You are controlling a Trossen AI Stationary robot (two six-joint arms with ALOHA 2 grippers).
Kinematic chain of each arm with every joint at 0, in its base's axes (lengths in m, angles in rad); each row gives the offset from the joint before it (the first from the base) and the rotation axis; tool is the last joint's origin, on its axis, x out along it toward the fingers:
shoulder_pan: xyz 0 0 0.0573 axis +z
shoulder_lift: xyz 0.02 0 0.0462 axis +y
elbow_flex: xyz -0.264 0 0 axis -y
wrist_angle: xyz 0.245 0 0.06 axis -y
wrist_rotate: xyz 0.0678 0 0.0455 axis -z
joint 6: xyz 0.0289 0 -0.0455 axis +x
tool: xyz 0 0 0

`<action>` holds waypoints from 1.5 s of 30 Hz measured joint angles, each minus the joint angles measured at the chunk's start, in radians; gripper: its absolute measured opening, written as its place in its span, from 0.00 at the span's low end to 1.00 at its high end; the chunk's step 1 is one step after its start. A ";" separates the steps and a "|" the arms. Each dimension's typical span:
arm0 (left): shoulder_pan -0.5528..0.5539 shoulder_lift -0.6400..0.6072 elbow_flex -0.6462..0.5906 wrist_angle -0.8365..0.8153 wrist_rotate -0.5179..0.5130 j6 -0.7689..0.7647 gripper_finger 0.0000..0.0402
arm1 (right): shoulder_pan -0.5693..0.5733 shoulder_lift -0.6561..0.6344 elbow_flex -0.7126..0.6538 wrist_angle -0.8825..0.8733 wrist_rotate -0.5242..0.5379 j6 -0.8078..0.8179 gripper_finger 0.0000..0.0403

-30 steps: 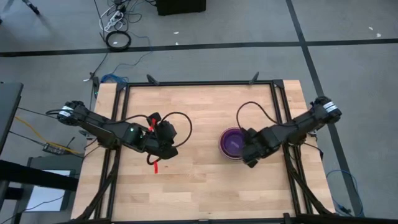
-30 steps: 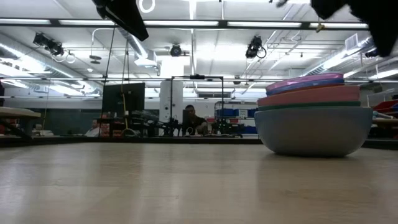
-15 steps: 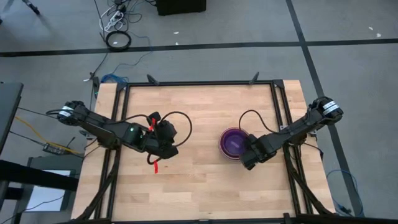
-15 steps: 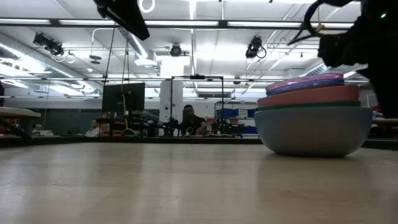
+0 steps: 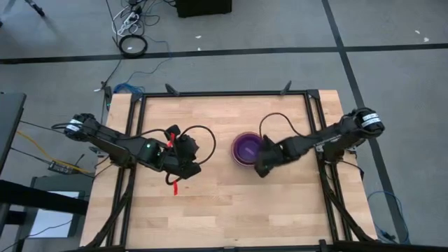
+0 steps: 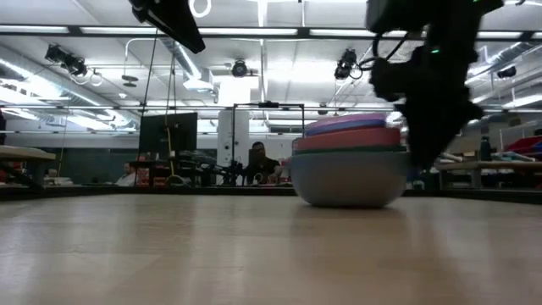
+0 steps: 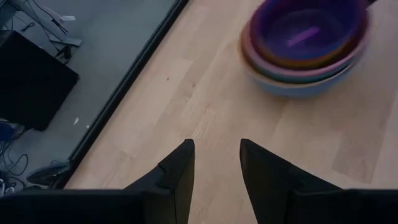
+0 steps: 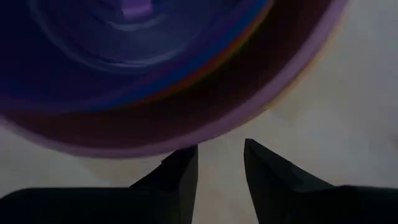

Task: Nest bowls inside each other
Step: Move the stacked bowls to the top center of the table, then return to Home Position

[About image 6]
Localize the dark bottle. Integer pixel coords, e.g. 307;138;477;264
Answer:
478;136;493;163

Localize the red cloth item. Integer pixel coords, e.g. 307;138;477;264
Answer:
505;135;542;156

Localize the green translucent plastic bowl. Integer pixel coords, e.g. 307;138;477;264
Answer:
304;119;387;137

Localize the beige work table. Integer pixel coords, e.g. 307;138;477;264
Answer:
0;145;57;188
434;159;542;191

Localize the red boxes stack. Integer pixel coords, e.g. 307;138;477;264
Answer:
135;166;165;188

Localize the hanging yellow cable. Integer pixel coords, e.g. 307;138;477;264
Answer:
164;125;176;181

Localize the person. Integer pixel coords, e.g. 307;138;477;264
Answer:
244;141;284;186
114;162;138;188

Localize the black aluminium table frame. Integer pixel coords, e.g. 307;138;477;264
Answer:
0;185;542;204

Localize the background black robot equipment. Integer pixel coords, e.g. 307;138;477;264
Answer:
177;150;238;187

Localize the light blue opaque bowl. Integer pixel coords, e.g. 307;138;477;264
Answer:
290;151;411;209

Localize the black frame stand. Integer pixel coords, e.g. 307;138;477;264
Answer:
230;101;307;186

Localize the purple translucent plastic bowl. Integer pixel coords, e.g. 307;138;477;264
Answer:
306;112;387;127

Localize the pink opaque plastic bowl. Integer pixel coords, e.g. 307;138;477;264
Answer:
291;126;402;153

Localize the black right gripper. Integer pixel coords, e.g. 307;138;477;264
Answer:
368;42;484;169

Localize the black ceiling spotlight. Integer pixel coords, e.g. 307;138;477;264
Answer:
333;47;359;81
496;64;518;80
230;58;249;79
43;43;89;78

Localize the black monitor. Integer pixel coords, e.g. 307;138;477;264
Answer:
138;111;199;161

